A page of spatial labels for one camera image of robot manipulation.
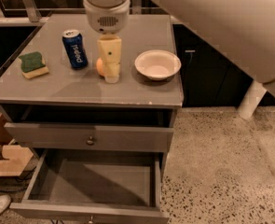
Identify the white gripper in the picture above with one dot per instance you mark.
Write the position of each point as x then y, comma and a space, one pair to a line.
107, 19

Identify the orange fruit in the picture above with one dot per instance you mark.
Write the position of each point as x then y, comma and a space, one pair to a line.
99, 67

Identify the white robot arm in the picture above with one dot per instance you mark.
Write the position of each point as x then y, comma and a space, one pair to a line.
242, 30

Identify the grey drawer cabinet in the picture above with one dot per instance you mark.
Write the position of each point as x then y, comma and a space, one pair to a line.
68, 96

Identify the closed top drawer front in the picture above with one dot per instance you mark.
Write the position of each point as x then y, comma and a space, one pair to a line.
88, 137

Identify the open grey middle drawer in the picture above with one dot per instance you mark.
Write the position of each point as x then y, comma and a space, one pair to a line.
95, 187

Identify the blue pepsi can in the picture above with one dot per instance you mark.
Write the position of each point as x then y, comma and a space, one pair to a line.
73, 44

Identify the white paper bowl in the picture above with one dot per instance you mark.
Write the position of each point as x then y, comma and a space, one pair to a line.
157, 64

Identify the green yellow sponge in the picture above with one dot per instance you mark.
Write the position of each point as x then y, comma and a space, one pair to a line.
33, 65

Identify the dark lower cabinet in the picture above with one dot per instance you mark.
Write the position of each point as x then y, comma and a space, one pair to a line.
208, 77

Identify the light wooden board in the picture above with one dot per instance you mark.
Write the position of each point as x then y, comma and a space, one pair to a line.
13, 158

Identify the metal window frame rail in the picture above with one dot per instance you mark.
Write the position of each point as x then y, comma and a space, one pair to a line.
71, 13

